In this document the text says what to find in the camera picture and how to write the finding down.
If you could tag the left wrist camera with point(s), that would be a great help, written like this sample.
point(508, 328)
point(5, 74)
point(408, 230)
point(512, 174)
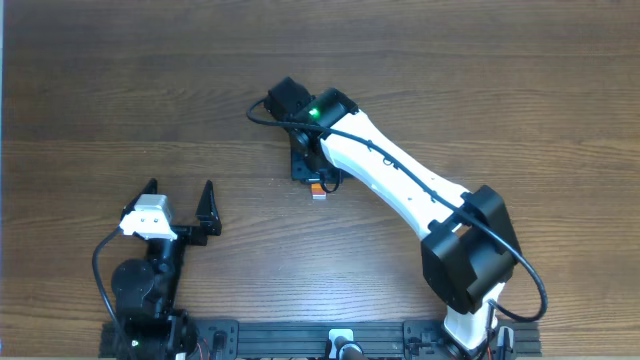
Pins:
point(149, 217)

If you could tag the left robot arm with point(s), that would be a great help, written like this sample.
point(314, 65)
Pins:
point(132, 282)

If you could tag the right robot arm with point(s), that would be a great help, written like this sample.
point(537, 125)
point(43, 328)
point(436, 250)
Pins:
point(390, 170)

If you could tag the orange cube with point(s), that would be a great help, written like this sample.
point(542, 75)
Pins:
point(317, 188)

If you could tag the mounting rail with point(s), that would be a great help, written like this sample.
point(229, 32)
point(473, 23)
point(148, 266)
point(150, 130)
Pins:
point(285, 340)

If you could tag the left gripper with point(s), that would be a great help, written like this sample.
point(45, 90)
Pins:
point(190, 235)

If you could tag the white cube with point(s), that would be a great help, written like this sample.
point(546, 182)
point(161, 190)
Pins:
point(319, 196)

